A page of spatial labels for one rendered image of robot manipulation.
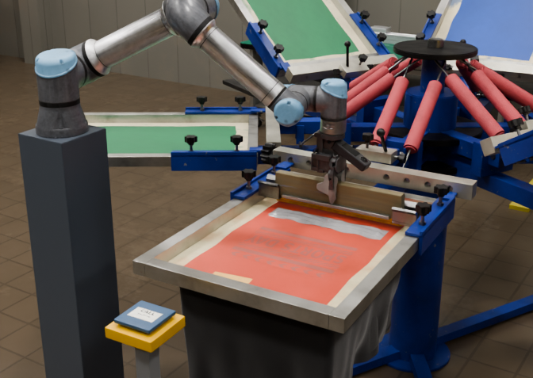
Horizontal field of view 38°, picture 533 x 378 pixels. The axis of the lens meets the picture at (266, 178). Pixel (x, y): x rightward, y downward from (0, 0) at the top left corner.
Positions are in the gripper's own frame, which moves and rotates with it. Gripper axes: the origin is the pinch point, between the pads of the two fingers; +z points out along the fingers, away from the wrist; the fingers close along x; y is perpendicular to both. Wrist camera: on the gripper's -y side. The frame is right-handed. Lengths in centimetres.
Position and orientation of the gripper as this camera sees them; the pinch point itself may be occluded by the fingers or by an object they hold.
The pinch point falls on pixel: (337, 197)
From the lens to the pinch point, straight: 232.5
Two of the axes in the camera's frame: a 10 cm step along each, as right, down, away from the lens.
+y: -8.7, -1.7, 4.6
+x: -4.9, 3.0, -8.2
